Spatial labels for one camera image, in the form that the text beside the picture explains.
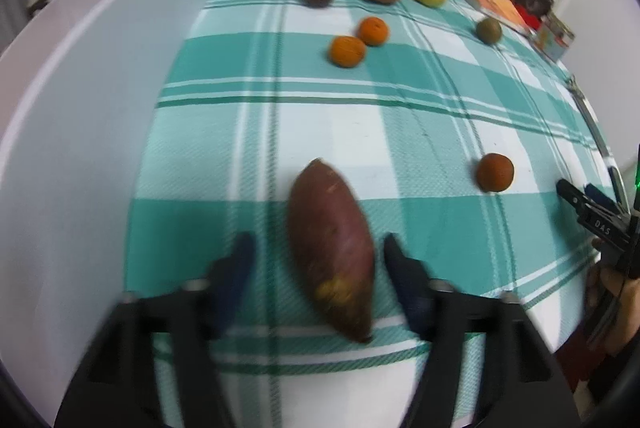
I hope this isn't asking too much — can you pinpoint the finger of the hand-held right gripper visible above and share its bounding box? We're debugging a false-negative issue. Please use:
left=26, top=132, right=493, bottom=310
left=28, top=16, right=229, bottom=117
left=584, top=184, right=630, bottom=215
left=556, top=179, right=603, bottom=221

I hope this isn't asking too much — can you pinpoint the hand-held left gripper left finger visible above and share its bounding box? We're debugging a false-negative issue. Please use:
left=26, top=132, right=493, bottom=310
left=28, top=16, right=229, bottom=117
left=54, top=231, right=257, bottom=428

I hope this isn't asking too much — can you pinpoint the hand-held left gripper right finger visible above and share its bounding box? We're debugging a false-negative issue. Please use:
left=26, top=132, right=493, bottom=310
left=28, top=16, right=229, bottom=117
left=382, top=232, right=584, bottom=428

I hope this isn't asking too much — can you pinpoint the purple sweet potato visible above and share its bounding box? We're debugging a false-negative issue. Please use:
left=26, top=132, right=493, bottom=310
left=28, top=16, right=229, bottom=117
left=286, top=158, right=376, bottom=344

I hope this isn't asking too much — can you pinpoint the orange tangerine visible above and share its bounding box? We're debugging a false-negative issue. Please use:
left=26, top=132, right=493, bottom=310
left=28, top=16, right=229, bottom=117
left=357, top=16, right=390, bottom=46
left=328, top=36, right=367, bottom=68

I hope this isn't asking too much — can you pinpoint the person's right hand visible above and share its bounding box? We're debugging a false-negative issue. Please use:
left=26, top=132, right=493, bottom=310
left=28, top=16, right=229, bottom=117
left=584, top=237, right=640, bottom=358

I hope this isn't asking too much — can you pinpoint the reddish brown round fruit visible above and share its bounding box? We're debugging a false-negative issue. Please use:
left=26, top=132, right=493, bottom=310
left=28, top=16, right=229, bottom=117
left=475, top=153, right=515, bottom=193

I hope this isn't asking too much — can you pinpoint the small printed box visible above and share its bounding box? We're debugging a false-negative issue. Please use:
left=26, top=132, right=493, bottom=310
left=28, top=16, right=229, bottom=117
left=531, top=11, right=576, bottom=63

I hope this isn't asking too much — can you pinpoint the brown kiwi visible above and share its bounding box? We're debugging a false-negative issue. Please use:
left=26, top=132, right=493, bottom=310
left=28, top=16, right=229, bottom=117
left=475, top=17, right=503, bottom=44

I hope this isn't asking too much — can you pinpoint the orange book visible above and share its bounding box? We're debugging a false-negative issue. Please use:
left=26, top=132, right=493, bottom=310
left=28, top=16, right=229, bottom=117
left=457, top=0, right=532, bottom=35

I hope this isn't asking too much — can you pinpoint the white foam board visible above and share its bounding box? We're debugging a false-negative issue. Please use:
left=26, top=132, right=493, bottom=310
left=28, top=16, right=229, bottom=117
left=0, top=0, right=218, bottom=427

